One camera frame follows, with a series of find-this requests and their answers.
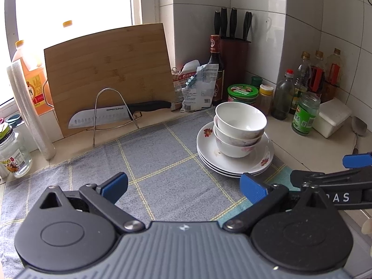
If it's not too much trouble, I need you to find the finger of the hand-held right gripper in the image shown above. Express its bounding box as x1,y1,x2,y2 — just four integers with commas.
291,169,372,192
342,153,372,169

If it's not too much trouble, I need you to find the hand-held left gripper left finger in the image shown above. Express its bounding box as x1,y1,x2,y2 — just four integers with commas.
39,172,146,233

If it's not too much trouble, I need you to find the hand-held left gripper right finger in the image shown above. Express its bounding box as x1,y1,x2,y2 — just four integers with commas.
223,173,335,233

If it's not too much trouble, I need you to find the white flower print bowl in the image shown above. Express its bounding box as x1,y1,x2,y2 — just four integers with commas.
215,135,262,158

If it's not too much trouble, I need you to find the plain white bowl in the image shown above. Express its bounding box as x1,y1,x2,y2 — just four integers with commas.
213,123,263,146
214,102,267,140

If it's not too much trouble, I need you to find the metal spatula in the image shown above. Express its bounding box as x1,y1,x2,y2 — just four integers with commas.
351,116,368,154

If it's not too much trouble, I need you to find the grey checked cloth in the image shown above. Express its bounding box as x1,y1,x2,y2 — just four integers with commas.
0,109,294,262

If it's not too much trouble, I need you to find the white plastic box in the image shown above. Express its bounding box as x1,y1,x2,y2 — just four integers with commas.
312,98,353,138

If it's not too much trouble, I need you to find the green label glass jar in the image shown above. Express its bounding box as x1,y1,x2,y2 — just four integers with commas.
291,91,321,136

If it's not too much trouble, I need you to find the red cap glass bottle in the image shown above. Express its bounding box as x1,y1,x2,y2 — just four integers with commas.
272,69,295,120

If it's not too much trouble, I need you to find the orange label oil bottle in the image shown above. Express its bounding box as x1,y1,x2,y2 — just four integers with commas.
324,48,342,102

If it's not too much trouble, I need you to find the yellow lid spice jar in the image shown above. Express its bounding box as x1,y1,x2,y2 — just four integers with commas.
258,84,274,117

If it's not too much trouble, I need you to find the green lid sauce jar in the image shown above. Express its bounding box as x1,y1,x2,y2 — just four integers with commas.
227,83,259,105

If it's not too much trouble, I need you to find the red label sauce bottle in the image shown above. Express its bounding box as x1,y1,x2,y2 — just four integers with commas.
309,50,325,93

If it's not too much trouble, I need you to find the glass jar yellow green lid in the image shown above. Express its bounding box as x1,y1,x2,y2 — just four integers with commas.
0,122,33,178

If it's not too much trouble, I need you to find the clear plastic wrap roll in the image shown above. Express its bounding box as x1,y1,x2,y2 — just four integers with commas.
6,62,56,160

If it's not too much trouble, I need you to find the yellow cap dark sauce bottle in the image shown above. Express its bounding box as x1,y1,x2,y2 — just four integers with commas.
291,51,312,114

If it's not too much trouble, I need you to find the blue white seasoning bag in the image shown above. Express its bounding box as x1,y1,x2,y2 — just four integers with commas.
181,63,220,113

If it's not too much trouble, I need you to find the dark red knife block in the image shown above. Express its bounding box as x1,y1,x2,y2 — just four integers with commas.
220,38,251,105

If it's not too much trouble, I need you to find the bamboo cutting board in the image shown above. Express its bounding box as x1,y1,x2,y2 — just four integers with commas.
43,23,177,138

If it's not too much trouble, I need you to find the red white seasoning bag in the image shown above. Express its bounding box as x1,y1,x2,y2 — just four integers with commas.
171,60,201,111

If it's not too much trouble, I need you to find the dark soy sauce bottle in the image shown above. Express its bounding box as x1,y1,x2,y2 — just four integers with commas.
209,34,226,103

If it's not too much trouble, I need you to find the large orange oil bottle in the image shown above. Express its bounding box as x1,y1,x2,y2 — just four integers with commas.
12,40,54,116

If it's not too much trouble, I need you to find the metal wire knife rack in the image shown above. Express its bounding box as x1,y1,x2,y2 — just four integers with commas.
92,88,143,148

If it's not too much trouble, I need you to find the black handled kitchen knife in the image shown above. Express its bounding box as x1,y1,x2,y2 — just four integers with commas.
68,100,172,129

